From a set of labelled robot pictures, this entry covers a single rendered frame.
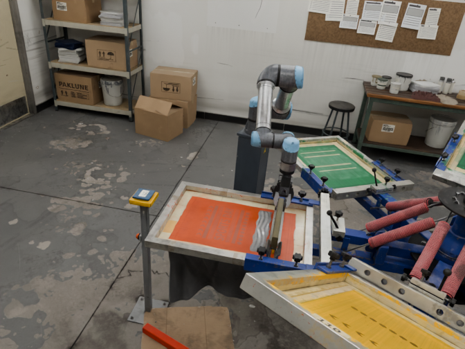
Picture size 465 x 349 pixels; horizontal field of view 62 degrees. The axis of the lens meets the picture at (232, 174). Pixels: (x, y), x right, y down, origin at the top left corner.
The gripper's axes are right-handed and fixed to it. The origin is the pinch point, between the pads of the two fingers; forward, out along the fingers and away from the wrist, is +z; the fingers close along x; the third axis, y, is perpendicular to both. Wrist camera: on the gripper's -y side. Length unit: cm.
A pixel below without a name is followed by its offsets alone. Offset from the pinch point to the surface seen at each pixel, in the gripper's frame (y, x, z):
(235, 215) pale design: 8.7, 23.4, 16.5
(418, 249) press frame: -3, -68, 10
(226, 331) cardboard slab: 9, 22, 110
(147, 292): 11, 77, 91
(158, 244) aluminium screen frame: -29, 54, 14
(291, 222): 11.2, -7.2, 16.6
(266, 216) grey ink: 12.3, 7.0, 16.1
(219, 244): -17.7, 27.0, 16.5
